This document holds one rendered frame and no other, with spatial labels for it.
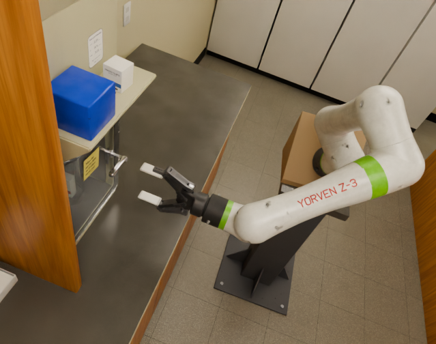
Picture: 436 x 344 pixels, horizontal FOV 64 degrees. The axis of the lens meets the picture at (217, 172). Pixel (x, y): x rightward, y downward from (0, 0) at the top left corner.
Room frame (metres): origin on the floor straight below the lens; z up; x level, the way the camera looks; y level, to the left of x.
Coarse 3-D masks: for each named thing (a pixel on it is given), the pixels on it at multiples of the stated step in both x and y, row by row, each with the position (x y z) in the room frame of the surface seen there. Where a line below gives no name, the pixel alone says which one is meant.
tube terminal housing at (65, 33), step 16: (80, 0) 0.63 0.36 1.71; (96, 0) 0.69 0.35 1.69; (112, 0) 0.75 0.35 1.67; (64, 16) 0.58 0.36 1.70; (80, 16) 0.62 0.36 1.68; (96, 16) 0.68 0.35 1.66; (112, 16) 0.75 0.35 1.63; (48, 32) 0.53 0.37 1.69; (64, 32) 0.57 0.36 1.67; (80, 32) 0.62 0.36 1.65; (112, 32) 0.75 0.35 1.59; (48, 48) 0.52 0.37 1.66; (64, 48) 0.57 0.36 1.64; (80, 48) 0.62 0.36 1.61; (112, 48) 0.75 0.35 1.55; (48, 64) 0.52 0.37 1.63; (64, 64) 0.56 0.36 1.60; (80, 64) 0.61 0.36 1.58; (96, 64) 0.68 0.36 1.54
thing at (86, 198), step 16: (112, 128) 0.72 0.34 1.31; (112, 144) 0.72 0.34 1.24; (80, 160) 0.56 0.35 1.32; (112, 160) 0.72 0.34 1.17; (80, 176) 0.56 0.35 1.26; (96, 176) 0.63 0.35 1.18; (80, 192) 0.55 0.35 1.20; (96, 192) 0.63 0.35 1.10; (112, 192) 0.72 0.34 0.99; (80, 208) 0.54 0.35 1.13; (96, 208) 0.62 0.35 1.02; (80, 224) 0.53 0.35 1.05
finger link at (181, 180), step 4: (172, 168) 0.66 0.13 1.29; (168, 172) 0.64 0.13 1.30; (172, 172) 0.65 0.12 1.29; (176, 172) 0.66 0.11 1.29; (172, 176) 0.64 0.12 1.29; (176, 176) 0.65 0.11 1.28; (180, 176) 0.66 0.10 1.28; (176, 180) 0.64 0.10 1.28; (180, 180) 0.64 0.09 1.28; (184, 180) 0.65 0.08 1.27; (180, 184) 0.64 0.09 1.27; (184, 184) 0.64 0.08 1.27; (192, 184) 0.65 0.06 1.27; (184, 188) 0.64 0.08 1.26; (188, 188) 0.64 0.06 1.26; (192, 188) 0.64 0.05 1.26
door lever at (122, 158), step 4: (112, 152) 0.72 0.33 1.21; (112, 156) 0.72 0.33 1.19; (116, 156) 0.72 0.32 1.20; (120, 156) 0.72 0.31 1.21; (124, 156) 0.72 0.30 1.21; (120, 160) 0.70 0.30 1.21; (124, 160) 0.71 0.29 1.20; (116, 164) 0.68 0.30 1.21; (120, 164) 0.68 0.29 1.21; (116, 168) 0.67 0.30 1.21; (112, 172) 0.65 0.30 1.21; (116, 172) 0.66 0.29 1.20; (112, 176) 0.64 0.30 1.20
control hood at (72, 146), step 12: (144, 72) 0.75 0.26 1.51; (132, 84) 0.69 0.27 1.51; (144, 84) 0.71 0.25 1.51; (120, 96) 0.63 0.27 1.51; (132, 96) 0.65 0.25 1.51; (120, 108) 0.59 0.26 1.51; (60, 132) 0.46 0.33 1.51; (72, 144) 0.45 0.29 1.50; (84, 144) 0.46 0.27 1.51; (96, 144) 0.48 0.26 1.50; (72, 156) 0.45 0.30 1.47
